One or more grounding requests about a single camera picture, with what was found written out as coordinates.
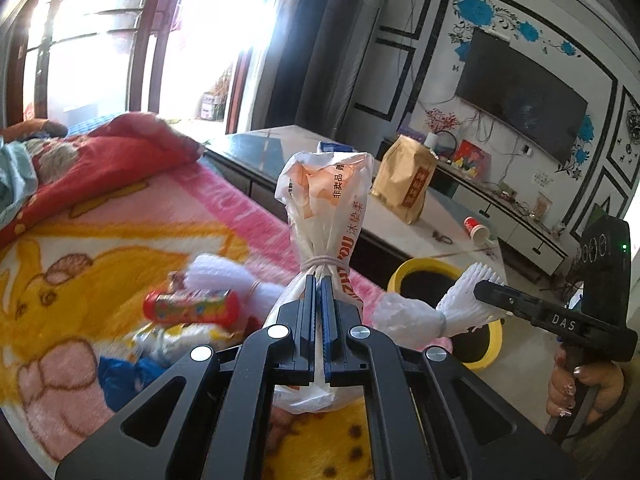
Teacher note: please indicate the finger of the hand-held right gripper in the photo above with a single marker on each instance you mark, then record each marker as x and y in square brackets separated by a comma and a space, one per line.
[505, 300]

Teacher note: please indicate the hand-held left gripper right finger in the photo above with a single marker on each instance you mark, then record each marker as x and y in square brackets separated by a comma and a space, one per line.
[327, 320]

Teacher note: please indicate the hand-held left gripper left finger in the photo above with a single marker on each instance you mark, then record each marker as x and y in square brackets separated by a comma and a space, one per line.
[312, 320]

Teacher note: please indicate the white foam wrapper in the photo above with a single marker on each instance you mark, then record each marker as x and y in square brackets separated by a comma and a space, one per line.
[425, 315]

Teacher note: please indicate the yellow trash bin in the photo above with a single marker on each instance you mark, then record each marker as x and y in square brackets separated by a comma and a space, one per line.
[400, 280]

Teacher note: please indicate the white orange printed plastic bag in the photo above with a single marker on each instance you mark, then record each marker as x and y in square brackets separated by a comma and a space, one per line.
[325, 210]

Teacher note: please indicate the red snack wrapper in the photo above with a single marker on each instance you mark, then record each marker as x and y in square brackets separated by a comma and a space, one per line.
[190, 307]

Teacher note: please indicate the purple candy wrapper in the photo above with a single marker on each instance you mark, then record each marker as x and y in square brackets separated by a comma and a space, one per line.
[176, 282]

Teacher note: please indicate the person's right hand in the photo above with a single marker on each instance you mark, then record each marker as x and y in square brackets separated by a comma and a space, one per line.
[607, 385]

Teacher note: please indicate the red paper cup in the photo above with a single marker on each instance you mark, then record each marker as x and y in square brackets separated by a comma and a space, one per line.
[477, 230]

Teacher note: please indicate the black white television cabinet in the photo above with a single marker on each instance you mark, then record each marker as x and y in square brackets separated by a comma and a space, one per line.
[505, 220]

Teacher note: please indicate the bunch of keys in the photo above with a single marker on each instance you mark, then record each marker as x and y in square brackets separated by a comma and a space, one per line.
[442, 237]

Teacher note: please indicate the small clear jar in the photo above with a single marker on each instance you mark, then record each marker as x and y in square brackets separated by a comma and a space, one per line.
[542, 206]

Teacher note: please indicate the white foam net sleeve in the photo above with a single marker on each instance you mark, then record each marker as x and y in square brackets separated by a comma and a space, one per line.
[215, 275]

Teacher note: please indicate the yellow silver snack packet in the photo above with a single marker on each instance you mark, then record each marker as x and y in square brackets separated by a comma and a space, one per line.
[170, 342]

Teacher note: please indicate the red picture box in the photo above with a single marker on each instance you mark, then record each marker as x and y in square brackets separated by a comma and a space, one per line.
[472, 157]

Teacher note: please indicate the brown paper bag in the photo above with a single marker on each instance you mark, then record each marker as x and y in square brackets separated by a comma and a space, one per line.
[402, 180]

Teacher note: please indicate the glass top coffee table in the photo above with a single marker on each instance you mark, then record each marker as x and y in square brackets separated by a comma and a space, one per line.
[260, 155]

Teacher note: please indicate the blue packet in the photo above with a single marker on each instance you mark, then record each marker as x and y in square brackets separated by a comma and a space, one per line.
[335, 146]

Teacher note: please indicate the white vase with red flowers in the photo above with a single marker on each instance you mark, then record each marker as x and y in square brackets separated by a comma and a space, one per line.
[431, 139]

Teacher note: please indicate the blue plastic bag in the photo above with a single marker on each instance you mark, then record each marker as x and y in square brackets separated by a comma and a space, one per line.
[127, 377]

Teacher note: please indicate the black flat television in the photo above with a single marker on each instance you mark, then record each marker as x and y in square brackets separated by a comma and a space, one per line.
[520, 95]

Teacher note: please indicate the pink printed blanket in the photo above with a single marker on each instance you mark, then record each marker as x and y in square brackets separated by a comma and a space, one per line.
[100, 270]

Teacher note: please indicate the white tub with plant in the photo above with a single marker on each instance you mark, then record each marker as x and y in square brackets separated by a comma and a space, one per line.
[212, 107]

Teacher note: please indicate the red quilt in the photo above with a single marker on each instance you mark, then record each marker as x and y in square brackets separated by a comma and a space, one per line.
[115, 160]

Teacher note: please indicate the grey standing air conditioner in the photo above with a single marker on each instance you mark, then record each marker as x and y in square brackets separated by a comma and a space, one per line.
[345, 60]

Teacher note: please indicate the dark blue curtain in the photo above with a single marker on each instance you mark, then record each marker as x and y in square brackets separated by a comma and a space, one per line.
[295, 35]

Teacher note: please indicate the light blue cloth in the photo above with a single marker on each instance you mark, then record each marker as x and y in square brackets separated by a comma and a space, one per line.
[15, 180]

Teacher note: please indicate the brown window frame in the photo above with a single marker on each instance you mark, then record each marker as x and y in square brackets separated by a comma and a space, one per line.
[145, 35]

